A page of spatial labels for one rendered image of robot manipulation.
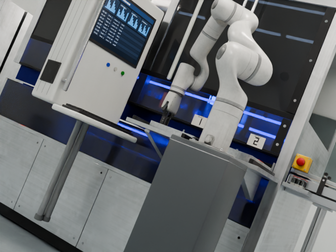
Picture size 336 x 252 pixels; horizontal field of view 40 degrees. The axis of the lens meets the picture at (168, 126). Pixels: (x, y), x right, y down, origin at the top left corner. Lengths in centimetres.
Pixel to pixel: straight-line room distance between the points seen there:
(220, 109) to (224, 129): 8
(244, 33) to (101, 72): 88
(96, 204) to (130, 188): 24
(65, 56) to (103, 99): 34
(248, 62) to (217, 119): 25
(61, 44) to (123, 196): 90
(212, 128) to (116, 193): 107
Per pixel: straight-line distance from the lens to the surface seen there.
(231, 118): 175
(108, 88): 255
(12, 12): 731
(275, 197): 233
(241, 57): 177
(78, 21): 242
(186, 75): 237
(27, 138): 316
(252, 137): 240
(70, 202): 285
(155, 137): 230
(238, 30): 197
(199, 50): 231
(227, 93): 176
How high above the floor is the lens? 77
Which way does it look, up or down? 4 degrees up
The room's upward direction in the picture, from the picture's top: 22 degrees clockwise
